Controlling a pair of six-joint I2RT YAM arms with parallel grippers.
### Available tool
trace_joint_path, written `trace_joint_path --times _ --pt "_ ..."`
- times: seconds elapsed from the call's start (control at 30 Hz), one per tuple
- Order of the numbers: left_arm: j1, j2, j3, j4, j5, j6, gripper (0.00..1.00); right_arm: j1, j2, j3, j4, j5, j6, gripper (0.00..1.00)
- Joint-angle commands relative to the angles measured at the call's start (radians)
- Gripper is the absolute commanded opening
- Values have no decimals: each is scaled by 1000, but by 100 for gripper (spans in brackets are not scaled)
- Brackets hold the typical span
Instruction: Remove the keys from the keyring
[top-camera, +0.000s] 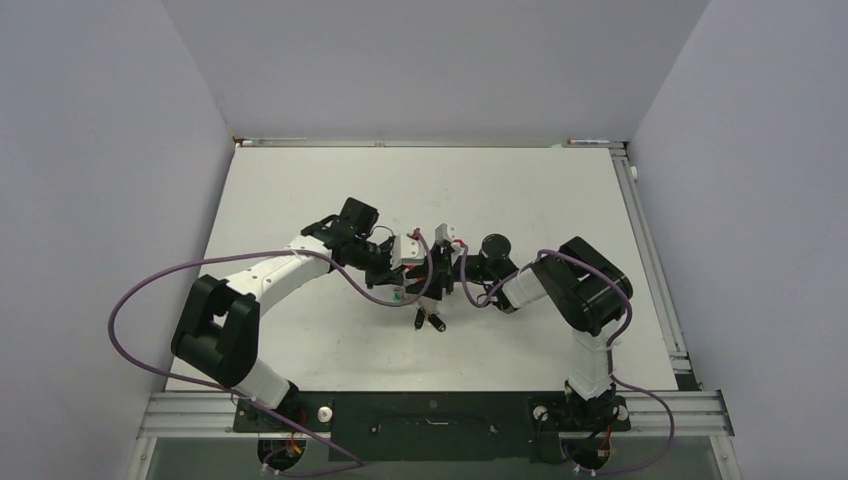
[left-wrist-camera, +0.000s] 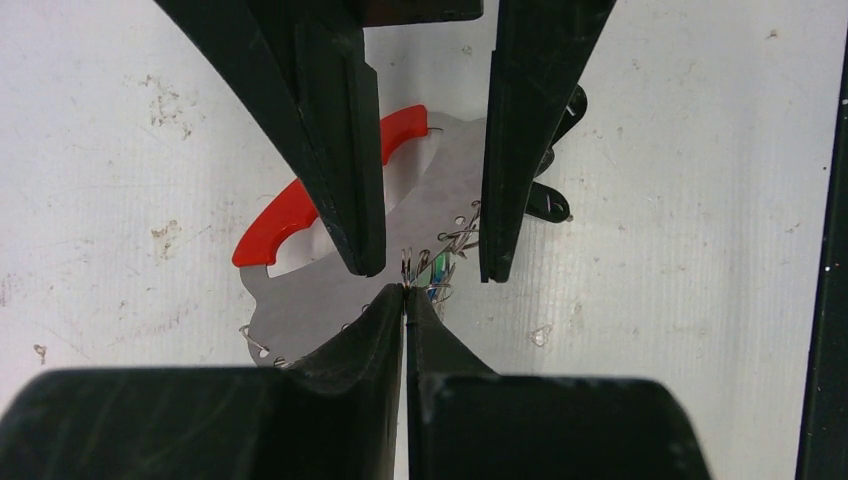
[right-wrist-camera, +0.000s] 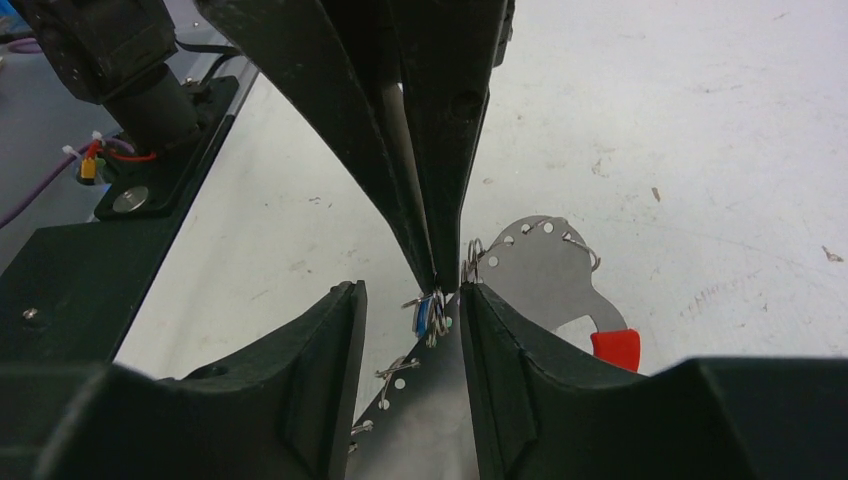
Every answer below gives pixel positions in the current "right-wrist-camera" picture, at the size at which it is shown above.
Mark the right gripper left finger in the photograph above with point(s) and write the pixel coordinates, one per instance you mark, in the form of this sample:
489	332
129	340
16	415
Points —
279	408

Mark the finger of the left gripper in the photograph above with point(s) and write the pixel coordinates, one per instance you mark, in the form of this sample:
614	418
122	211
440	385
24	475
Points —
448	50
337	63

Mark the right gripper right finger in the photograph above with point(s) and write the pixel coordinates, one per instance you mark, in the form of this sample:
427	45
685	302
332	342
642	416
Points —
544	409

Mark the metal key holder red handle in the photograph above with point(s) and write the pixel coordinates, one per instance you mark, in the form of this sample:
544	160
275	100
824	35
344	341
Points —
419	425

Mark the blue key tag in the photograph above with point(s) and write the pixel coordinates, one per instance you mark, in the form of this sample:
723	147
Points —
422	316

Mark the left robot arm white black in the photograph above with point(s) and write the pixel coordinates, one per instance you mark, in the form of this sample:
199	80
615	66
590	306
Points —
113	53

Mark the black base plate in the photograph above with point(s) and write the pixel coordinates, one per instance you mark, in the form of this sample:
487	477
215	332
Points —
72	292

